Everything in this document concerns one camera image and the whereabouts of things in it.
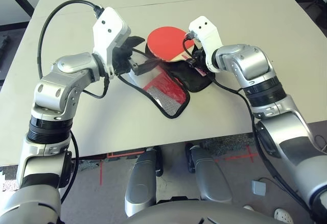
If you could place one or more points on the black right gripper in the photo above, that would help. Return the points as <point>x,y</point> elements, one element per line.
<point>199,58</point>

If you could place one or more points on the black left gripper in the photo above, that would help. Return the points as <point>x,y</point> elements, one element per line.
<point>124,60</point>

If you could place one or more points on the red ping-pong paddle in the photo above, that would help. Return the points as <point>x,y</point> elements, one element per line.
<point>166,43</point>

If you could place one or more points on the red black mesh paddle case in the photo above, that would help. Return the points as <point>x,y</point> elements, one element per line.
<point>173,91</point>

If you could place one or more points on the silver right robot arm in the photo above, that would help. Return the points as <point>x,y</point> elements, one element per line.
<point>255,65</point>

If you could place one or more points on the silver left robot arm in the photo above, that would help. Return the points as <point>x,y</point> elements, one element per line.
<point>61,81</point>

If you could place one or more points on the grey right robot leg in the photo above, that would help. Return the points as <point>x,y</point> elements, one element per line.
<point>209,175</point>

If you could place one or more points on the grey robot leg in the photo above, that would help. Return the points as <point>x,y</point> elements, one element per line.
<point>209,175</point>
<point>141,180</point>

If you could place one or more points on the grey left robot leg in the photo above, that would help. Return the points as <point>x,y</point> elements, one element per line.
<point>141,180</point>

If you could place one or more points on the black tripod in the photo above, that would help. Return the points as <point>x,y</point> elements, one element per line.
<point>318,7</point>

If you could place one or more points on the grey floor pedal box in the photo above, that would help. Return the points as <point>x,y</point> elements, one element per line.
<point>258,187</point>

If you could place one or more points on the grey robot torso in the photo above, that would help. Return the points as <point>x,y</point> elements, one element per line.
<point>194,213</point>

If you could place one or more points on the white perforated shoe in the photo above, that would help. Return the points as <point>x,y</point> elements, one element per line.
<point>248,208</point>
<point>283,216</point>

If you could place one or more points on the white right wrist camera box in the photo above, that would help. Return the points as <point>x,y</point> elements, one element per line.
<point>207,32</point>

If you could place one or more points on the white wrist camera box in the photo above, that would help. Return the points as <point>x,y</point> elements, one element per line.
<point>108,30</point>
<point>207,32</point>

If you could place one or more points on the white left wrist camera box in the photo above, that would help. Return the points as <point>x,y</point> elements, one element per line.
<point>108,30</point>

